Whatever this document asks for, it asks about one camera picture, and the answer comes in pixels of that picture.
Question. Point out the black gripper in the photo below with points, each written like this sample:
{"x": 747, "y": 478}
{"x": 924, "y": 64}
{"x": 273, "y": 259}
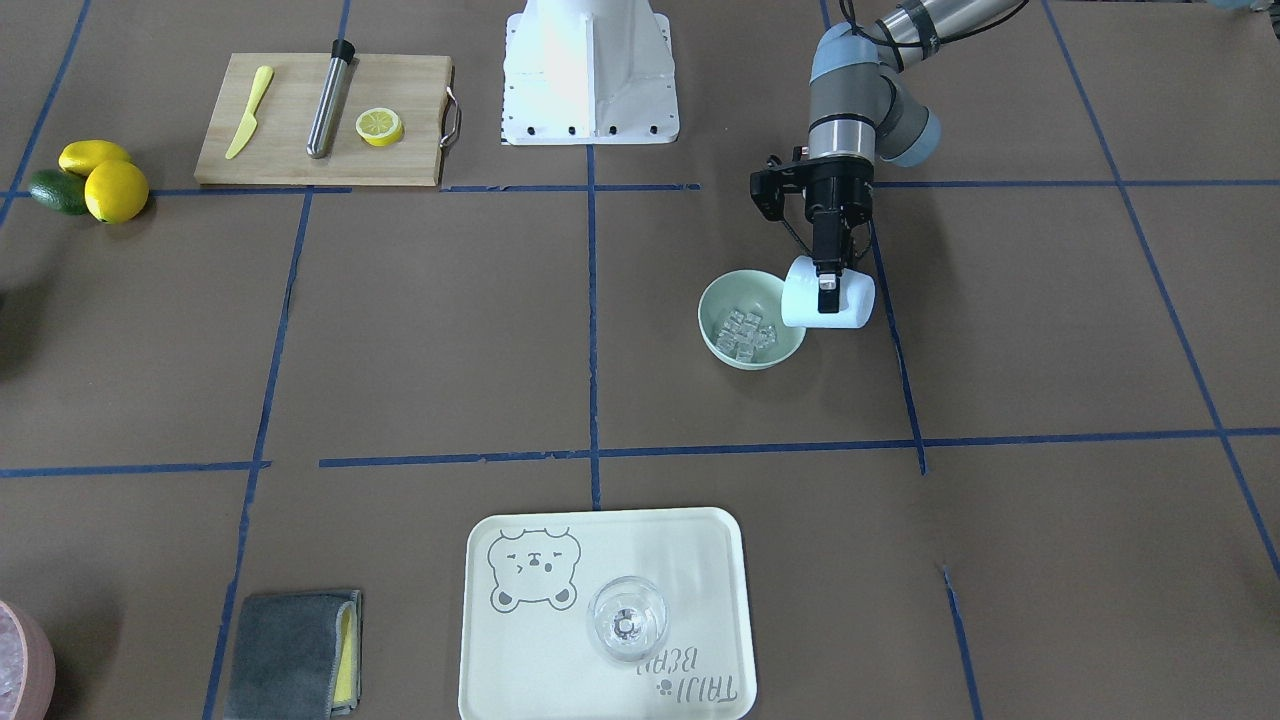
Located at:
{"x": 833, "y": 201}

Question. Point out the light blue plastic cup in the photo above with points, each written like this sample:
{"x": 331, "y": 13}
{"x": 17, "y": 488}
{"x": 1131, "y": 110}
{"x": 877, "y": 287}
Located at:
{"x": 799, "y": 298}

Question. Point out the green ceramic bowl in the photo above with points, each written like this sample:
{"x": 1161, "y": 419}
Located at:
{"x": 754, "y": 292}

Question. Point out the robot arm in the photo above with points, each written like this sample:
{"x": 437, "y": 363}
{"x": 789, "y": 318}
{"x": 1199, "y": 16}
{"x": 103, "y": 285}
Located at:
{"x": 861, "y": 113}

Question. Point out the ice cubes in bowl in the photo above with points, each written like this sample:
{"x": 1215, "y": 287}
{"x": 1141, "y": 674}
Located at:
{"x": 744, "y": 337}

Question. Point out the pink bowl of ice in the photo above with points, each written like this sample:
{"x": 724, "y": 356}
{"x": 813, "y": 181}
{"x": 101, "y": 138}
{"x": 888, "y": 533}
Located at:
{"x": 28, "y": 664}

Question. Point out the clear wine glass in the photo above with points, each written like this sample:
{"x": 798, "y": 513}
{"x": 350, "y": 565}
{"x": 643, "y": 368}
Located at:
{"x": 629, "y": 619}

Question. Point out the cream bear tray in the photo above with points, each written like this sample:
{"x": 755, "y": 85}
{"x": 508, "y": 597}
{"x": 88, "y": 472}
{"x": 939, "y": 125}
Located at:
{"x": 526, "y": 645}

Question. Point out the half lemon slice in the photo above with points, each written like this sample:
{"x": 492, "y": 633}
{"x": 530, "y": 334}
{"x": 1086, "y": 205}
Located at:
{"x": 379, "y": 127}

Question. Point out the yellow plastic knife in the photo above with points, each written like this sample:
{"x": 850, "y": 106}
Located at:
{"x": 249, "y": 123}

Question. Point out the grey folded cloth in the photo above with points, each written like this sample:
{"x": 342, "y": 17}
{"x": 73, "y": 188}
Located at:
{"x": 297, "y": 656}

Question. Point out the yellow lemon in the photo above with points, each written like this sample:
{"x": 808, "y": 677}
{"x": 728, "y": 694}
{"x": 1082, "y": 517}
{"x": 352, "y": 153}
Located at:
{"x": 82, "y": 157}
{"x": 116, "y": 192}

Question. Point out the green lime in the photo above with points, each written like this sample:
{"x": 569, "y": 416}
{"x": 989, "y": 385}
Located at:
{"x": 60, "y": 191}

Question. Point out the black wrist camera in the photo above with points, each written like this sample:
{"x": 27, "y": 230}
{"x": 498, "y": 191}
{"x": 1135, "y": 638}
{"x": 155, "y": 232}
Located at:
{"x": 769, "y": 186}

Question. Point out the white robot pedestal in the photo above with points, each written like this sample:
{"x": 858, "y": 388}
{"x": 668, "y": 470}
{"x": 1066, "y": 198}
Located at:
{"x": 589, "y": 73}

